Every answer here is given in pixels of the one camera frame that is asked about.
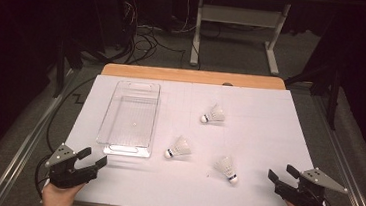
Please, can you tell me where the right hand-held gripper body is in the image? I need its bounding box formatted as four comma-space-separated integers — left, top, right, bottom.
274, 164, 350, 206

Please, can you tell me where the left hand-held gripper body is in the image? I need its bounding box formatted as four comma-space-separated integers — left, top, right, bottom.
42, 141, 101, 193

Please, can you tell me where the white feather shuttlecock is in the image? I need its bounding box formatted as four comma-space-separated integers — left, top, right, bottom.
199, 102, 228, 126
163, 134, 194, 162
211, 154, 240, 185

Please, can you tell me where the clear plastic container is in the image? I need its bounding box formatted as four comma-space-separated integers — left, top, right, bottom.
94, 78, 163, 160

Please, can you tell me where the person's left hand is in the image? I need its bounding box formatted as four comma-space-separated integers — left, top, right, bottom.
41, 180, 87, 206

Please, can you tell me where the white table sheet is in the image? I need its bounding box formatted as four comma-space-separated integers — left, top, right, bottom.
41, 69, 340, 206

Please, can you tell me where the black metal stand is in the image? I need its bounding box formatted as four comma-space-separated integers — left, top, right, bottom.
280, 58, 344, 131
50, 38, 87, 101

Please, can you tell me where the dark equipment with red light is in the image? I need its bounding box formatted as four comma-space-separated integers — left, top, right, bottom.
87, 0, 140, 52

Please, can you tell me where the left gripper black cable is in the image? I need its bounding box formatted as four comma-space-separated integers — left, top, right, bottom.
31, 72, 97, 204

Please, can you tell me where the aluminium floor rail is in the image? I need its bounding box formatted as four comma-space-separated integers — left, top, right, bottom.
0, 61, 82, 206
300, 92, 366, 206

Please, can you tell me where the tangle of floor cables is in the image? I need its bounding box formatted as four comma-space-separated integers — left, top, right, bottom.
117, 0, 194, 71

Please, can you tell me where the white metal desk frame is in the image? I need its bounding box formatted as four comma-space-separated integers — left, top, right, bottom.
188, 0, 286, 76

